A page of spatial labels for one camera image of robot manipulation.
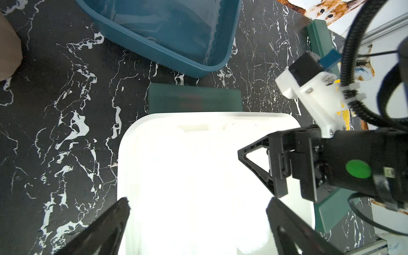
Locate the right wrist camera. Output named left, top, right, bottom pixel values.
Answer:
left=273, top=52, right=362, bottom=142

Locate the dark green case upright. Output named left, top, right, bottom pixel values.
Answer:
left=306, top=19, right=341, bottom=73

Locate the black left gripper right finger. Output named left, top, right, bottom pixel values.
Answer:
left=266, top=197, right=343, bottom=255

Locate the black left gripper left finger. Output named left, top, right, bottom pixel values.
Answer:
left=56, top=197, right=130, bottom=255

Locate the teal plastic storage box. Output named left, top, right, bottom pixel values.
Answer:
left=78, top=0, right=242, bottom=78

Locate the dark green case middle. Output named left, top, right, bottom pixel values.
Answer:
left=314, top=188, right=355, bottom=233

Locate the dark green pencil case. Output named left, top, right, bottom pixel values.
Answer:
left=147, top=84, right=243, bottom=114

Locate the beige pot with green plant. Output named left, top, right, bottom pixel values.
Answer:
left=0, top=14, right=23, bottom=81

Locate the yellow work glove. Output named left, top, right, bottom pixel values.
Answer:
left=337, top=103, right=351, bottom=130

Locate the white plastic storage box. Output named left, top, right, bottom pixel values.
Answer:
left=118, top=112, right=299, bottom=255

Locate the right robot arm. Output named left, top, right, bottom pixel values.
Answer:
left=238, top=36, right=408, bottom=211

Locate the black corrugated right cable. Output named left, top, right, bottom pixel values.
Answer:
left=339, top=0, right=408, bottom=131

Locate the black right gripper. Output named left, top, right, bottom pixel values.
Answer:
left=238, top=125, right=336, bottom=203

